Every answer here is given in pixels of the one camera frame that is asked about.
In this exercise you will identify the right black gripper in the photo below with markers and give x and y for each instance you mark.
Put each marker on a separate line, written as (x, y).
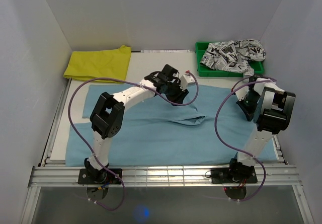
(249, 112)

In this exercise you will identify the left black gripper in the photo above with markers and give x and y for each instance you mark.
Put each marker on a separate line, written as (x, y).
(178, 97)

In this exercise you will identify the light blue trousers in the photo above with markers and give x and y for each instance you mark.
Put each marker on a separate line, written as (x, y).
(205, 131)

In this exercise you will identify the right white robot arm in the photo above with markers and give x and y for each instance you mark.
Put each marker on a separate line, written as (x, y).
(270, 108)

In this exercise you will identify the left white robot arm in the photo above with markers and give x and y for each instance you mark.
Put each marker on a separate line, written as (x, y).
(107, 115)

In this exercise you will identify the newspaper print trousers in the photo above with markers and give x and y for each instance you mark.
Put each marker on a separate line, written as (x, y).
(234, 56)

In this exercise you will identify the folded yellow trousers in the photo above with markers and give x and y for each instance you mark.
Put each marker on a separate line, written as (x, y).
(86, 65)

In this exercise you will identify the green plastic bin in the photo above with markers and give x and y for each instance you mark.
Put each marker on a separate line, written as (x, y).
(203, 71)

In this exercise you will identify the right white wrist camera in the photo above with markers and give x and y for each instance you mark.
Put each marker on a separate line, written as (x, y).
(241, 93)

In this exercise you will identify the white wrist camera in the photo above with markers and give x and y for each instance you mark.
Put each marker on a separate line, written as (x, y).
(186, 80)
(241, 93)

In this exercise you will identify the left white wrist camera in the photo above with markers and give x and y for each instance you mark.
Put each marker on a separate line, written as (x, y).
(186, 80)

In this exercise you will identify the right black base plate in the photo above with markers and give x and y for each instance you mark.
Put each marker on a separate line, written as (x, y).
(219, 176)

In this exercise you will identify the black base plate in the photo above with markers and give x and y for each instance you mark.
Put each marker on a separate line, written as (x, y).
(219, 176)
(113, 176)

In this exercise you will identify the aluminium mounting rail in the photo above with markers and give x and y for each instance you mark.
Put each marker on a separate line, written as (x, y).
(162, 176)

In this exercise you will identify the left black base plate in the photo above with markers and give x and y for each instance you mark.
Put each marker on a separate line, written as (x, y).
(113, 176)

